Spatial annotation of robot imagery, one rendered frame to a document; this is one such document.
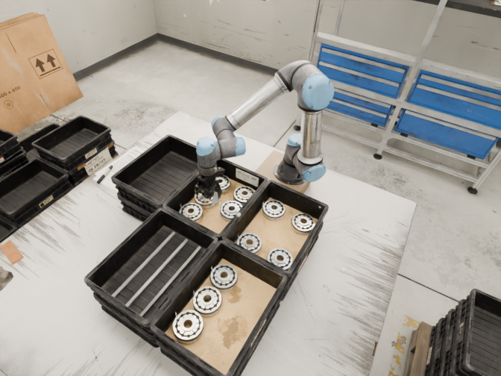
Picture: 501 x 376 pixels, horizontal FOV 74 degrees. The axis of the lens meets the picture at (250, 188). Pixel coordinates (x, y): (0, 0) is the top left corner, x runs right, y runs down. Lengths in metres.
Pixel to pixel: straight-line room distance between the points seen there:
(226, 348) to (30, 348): 0.71
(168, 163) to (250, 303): 0.85
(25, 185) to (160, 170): 1.12
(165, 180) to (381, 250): 1.09
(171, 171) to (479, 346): 1.63
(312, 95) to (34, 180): 1.95
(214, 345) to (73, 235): 0.87
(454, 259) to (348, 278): 1.40
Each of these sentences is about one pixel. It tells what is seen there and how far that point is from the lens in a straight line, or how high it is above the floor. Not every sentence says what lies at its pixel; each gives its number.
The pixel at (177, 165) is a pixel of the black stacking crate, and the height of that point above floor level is 0.83.
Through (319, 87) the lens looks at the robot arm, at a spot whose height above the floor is 1.40.
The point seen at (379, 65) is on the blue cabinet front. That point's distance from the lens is 2.98.
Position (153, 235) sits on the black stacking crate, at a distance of 1.48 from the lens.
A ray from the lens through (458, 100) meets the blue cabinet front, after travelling 3.03.
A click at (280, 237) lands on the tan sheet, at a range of 1.45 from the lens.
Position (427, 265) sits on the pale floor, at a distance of 2.71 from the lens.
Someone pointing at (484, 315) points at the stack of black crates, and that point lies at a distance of 2.04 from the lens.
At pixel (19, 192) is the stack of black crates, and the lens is 2.59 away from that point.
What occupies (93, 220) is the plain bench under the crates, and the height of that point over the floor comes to 0.70.
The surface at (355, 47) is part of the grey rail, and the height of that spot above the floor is 0.92.
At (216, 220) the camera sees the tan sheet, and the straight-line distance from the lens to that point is 1.49.
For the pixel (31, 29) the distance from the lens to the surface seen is 3.92.
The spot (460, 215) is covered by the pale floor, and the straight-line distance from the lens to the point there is 3.19.
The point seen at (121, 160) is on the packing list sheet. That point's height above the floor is 0.70.
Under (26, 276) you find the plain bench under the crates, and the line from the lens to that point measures 1.71.
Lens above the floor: 2.00
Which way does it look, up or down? 46 degrees down
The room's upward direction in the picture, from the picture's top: 4 degrees clockwise
